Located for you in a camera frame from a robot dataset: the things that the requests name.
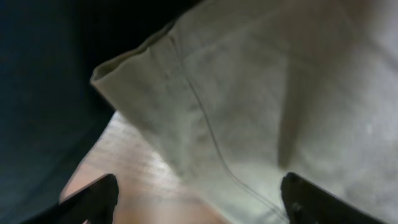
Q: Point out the olive green shorts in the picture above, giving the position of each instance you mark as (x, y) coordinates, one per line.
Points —
(235, 94)

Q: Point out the black garment under t-shirt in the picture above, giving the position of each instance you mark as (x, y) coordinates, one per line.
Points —
(51, 116)

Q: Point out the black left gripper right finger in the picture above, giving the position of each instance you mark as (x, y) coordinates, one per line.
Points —
(307, 203)

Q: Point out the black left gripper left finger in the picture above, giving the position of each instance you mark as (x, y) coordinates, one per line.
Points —
(94, 204)

